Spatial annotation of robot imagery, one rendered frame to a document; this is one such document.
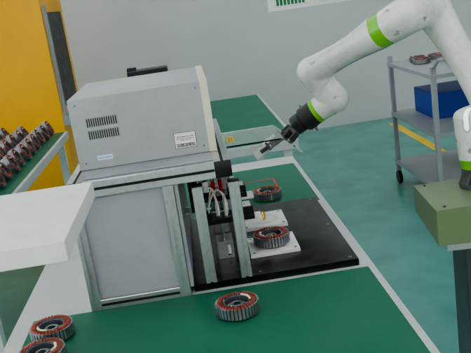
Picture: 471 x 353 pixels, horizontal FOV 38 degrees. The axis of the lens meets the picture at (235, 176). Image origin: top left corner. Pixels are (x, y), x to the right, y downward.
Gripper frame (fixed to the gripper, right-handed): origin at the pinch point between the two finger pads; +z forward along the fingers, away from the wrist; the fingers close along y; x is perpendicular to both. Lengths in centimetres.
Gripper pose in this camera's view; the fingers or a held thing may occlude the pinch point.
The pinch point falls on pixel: (261, 150)
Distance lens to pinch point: 266.2
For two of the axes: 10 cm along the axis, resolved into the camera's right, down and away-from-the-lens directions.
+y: 2.7, -3.0, 9.2
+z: -7.5, 5.3, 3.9
